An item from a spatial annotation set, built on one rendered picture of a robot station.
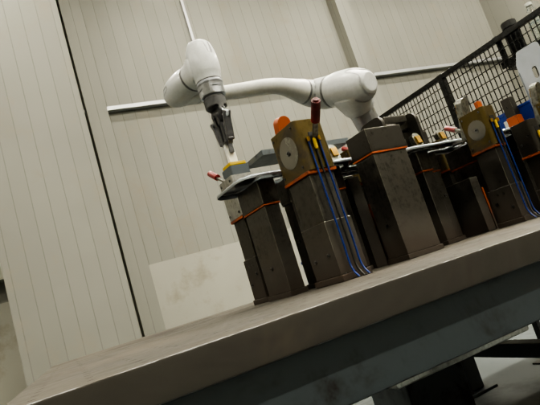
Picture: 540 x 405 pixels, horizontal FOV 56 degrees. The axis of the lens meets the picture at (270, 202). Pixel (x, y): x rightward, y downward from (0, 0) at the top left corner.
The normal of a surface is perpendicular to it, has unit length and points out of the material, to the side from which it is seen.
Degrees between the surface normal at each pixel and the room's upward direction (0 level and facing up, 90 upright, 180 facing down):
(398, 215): 90
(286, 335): 90
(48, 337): 90
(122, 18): 90
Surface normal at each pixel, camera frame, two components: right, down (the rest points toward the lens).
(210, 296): 0.36, -0.26
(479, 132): -0.84, 0.18
